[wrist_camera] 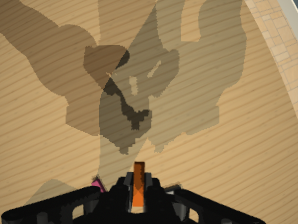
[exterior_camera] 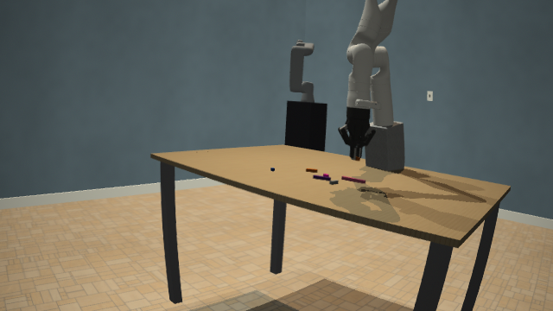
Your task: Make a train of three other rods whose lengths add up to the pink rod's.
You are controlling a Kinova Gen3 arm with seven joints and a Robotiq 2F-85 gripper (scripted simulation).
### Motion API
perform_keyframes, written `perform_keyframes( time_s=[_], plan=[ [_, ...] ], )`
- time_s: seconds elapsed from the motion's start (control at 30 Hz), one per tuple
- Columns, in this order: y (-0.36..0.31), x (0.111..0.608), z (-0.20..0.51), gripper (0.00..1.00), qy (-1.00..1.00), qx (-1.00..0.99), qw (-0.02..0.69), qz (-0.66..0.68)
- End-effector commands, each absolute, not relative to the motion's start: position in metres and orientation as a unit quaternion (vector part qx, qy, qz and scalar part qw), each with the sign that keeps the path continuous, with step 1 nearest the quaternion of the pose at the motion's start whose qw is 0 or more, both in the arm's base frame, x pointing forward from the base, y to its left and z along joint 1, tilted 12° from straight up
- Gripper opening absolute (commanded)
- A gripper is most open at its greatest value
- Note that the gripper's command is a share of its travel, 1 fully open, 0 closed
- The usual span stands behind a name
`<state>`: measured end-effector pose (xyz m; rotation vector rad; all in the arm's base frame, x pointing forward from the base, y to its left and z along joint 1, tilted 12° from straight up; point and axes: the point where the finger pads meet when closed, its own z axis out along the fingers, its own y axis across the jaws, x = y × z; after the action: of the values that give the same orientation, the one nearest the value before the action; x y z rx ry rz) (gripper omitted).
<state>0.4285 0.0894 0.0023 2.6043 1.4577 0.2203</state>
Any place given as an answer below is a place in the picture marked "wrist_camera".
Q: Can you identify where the pink rod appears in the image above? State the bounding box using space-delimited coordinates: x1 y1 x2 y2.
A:
91 178 106 192

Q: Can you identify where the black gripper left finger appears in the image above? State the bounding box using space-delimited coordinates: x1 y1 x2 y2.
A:
1 172 134 224

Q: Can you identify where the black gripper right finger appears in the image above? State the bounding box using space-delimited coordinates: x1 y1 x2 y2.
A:
143 172 266 224

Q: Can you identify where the orange rod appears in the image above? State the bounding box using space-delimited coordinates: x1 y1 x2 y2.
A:
133 161 145 207

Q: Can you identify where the grey rod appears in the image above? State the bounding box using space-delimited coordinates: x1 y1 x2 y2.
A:
165 186 181 194

